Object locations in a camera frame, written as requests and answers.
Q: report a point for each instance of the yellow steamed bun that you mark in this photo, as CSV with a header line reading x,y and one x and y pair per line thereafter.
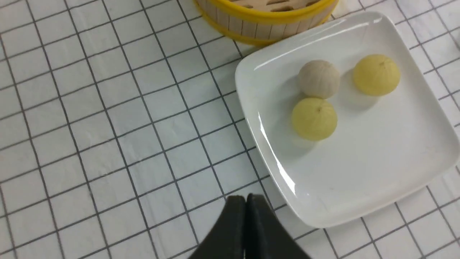
x,y
376,75
314,119

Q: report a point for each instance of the beige steamed bun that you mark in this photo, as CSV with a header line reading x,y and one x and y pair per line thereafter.
x,y
319,79

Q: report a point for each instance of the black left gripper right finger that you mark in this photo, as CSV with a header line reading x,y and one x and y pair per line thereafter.
x,y
266,238

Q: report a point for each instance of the white checkered tablecloth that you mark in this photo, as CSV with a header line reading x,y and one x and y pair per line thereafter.
x,y
122,136

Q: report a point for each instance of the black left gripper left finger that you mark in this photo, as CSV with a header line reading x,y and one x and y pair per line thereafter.
x,y
225,240

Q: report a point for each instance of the white square plate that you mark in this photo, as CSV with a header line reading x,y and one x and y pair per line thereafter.
x,y
382,150

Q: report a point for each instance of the yellow-rimmed bamboo steamer basket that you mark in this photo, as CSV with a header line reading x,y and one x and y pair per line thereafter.
x,y
264,22

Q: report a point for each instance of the yellow steamed bun front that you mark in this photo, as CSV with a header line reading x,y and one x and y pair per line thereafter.
x,y
314,119

